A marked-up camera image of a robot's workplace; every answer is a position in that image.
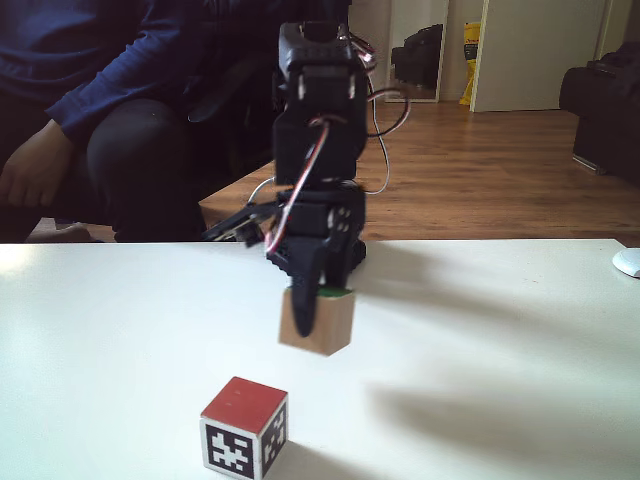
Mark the red white servo cable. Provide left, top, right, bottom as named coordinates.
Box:
left=264, top=114, right=341, bottom=256

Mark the yellow bag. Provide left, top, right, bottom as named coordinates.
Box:
left=458, top=21, right=482, bottom=106

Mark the standing mirror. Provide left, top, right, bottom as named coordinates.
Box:
left=384, top=0, right=450, bottom=104

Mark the white door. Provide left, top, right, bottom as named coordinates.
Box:
left=469, top=0, right=615, bottom=114

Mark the marker cube red top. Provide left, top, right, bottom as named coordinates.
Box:
left=199, top=376, right=290, bottom=480

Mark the person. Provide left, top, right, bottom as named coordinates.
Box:
left=0, top=0, right=351, bottom=244

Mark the wooden cube green top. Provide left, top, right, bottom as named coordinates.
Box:
left=278, top=287, right=355, bottom=357

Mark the camera circuit board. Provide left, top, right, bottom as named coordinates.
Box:
left=202, top=202, right=281, bottom=247

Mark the black sofa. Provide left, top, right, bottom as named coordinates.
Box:
left=558, top=42, right=640, bottom=189

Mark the white computer mouse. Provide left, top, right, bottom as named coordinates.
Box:
left=611, top=248, right=640, bottom=278

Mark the person's right hand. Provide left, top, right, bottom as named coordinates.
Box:
left=0, top=119, right=77, bottom=207

